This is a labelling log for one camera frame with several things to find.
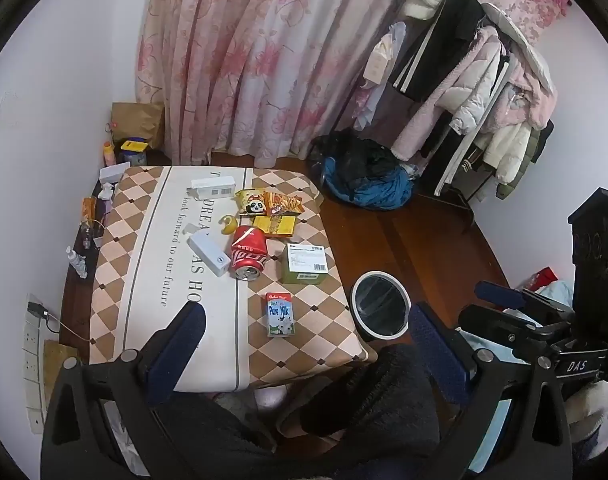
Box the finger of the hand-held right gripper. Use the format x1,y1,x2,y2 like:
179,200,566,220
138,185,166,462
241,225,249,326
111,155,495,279
475,280,576,322
457,305,555,362

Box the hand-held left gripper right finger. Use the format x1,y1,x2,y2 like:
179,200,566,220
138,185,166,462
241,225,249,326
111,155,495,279
408,301,574,480

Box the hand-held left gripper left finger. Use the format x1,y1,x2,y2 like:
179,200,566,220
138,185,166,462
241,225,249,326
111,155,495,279
40,301,207,480

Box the white trash bin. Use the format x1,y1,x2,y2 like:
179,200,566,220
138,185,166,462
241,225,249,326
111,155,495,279
350,270,412,342

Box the milk carton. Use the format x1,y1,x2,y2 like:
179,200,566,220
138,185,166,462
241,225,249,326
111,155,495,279
265,292,298,338

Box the red soda can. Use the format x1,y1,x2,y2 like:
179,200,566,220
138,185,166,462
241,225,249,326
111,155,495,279
231,226,269,281

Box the yellow green panda snack packet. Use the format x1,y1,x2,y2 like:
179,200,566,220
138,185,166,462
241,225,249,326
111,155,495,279
234,188,268,216

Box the red cloth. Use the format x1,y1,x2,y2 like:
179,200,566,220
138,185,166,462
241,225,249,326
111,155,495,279
526,267,561,292

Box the light blue cloth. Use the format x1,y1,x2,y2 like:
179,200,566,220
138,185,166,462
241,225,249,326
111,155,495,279
504,280,576,317

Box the checked tablecloth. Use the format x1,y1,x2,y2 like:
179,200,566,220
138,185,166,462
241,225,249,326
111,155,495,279
88,164,380,394

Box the person's dark fleece pants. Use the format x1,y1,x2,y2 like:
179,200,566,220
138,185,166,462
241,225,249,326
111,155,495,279
149,350,443,480

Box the flat white box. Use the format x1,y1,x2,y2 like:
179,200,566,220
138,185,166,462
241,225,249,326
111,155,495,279
186,230,233,277

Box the black metal clothes rack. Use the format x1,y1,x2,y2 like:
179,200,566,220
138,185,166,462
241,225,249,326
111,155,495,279
334,0,555,234

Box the dark green jacket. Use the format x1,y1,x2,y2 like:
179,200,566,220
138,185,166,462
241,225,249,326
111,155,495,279
494,122,555,202

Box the white spray bottle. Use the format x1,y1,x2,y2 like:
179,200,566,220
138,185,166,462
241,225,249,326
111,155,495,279
65,246,88,280

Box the cream coat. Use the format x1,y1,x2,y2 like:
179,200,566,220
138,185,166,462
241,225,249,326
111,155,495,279
481,120,533,184

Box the black pants with white stripe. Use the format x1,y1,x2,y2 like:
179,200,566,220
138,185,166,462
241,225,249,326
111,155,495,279
424,125,481,197

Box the clear glass bottle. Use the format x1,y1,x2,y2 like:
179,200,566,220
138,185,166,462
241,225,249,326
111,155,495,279
81,220,105,252

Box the green box with white label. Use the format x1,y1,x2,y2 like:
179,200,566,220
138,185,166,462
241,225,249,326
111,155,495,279
283,242,330,286

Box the white power strip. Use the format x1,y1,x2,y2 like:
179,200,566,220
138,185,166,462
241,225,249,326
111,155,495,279
190,175,235,202

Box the blue jacket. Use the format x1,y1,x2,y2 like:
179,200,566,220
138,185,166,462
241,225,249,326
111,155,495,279
321,155,415,211

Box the pink hooded jacket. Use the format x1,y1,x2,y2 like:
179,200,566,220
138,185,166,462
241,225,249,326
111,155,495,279
489,60,558,132

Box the orange snack packet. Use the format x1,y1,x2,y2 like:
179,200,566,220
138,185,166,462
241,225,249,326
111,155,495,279
263,191,305,215

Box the pink fleece coat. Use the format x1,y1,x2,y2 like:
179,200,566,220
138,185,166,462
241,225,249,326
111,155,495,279
391,25,505,161

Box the tin with blue yellow lid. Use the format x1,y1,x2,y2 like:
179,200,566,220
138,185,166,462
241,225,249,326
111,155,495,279
120,139,149,167

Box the white puffer jacket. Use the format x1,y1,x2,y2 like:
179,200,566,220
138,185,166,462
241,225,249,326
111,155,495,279
449,55,511,133

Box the black garment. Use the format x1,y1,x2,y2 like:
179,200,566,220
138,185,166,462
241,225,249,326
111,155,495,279
311,130,401,186

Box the brown paper bag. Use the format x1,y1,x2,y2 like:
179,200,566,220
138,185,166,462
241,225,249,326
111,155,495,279
111,101,166,150

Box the black jacket with white stripes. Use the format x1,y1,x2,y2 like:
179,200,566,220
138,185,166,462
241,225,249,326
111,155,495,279
388,0,486,102

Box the white shirt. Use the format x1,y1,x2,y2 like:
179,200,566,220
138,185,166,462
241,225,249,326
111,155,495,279
354,22,406,131

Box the white charger cable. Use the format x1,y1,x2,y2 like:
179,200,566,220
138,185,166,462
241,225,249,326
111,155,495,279
43,310,93,347

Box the white wall socket strip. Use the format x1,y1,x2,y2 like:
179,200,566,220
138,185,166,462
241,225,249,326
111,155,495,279
23,292,49,436

